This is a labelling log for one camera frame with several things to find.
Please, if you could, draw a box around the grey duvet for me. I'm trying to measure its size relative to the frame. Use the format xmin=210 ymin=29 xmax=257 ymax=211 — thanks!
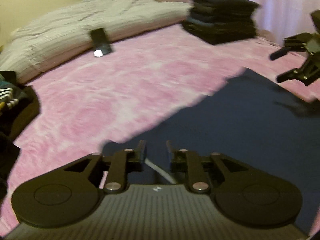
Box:
xmin=0 ymin=0 xmax=195 ymax=85

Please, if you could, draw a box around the pile of dark clothes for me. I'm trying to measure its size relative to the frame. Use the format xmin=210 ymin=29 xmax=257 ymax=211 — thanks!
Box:
xmin=0 ymin=70 xmax=41 ymax=201

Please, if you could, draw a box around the stack of folded dark clothes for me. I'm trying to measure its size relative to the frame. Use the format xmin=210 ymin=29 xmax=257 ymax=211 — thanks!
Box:
xmin=181 ymin=0 xmax=262 ymax=46

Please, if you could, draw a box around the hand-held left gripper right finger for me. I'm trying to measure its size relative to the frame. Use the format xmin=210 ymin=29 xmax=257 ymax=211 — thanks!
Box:
xmin=166 ymin=140 xmax=248 ymax=195

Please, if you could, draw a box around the navy blue shirt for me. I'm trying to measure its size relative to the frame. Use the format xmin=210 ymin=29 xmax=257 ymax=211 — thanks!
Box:
xmin=102 ymin=67 xmax=320 ymax=240

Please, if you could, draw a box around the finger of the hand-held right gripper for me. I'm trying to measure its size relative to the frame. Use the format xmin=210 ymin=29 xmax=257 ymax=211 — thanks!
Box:
xmin=276 ymin=54 xmax=320 ymax=86
xmin=269 ymin=32 xmax=320 ymax=61

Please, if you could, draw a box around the black phone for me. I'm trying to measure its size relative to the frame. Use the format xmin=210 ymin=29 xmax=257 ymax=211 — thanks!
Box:
xmin=89 ymin=27 xmax=113 ymax=58

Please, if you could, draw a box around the pink floral blanket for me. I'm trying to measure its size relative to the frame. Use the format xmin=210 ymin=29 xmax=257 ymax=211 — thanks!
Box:
xmin=0 ymin=24 xmax=320 ymax=230

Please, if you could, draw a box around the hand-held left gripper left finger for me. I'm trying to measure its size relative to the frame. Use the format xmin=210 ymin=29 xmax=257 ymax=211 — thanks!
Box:
xmin=64 ymin=140 xmax=148 ymax=195

